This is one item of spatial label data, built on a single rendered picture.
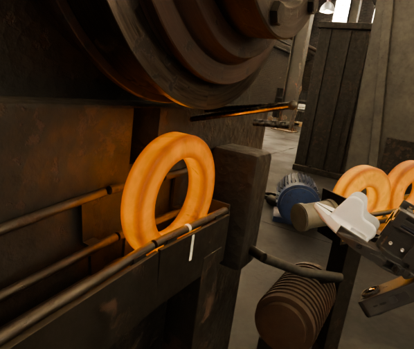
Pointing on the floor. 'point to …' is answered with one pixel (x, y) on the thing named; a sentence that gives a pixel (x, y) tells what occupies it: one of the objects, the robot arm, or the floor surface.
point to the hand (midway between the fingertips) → (320, 212)
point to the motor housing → (293, 311)
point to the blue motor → (293, 195)
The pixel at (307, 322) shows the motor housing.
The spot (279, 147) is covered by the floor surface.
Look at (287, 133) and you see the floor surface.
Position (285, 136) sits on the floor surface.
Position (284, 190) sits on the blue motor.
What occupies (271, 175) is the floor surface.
